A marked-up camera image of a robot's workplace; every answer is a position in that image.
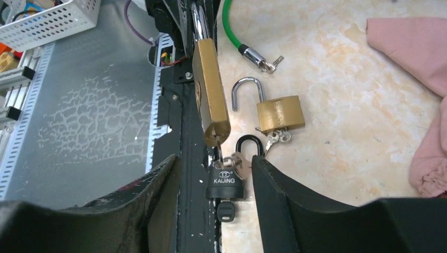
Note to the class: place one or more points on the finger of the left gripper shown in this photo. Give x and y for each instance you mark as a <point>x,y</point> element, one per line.
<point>181,15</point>
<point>211,11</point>

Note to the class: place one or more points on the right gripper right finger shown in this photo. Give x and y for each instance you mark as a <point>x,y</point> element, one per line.
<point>295,218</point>

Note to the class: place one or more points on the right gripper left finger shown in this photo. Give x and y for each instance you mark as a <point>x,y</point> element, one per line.
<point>139,217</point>

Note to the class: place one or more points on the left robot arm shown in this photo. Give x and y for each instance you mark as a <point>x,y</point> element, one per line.
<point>164,24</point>

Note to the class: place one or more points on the black Kaijing padlock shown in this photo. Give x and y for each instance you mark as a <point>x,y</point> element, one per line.
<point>226,179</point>

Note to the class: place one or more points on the brass padlock with open shackle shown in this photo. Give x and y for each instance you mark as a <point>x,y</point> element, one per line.
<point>276,116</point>

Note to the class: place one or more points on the white perforated basket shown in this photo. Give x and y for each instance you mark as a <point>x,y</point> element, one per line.
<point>27,31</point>

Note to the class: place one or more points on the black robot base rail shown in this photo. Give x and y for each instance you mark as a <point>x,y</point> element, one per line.
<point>181,218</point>

